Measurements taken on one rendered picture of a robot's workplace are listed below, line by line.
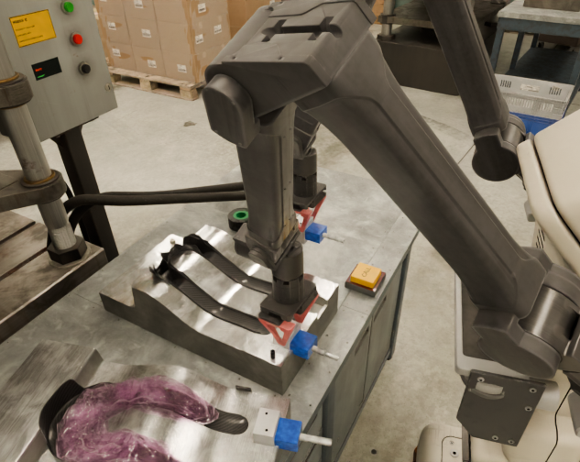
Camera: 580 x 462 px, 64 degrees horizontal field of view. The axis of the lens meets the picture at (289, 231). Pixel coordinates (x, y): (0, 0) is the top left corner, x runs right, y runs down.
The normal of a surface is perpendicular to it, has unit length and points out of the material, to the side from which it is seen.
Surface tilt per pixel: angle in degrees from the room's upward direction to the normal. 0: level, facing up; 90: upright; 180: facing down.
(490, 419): 90
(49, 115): 90
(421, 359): 0
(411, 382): 0
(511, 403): 90
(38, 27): 90
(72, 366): 0
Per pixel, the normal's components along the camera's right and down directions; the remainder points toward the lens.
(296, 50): -0.41, -0.57
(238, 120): -0.52, 0.78
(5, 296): -0.03, -0.80
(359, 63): 0.54, 0.00
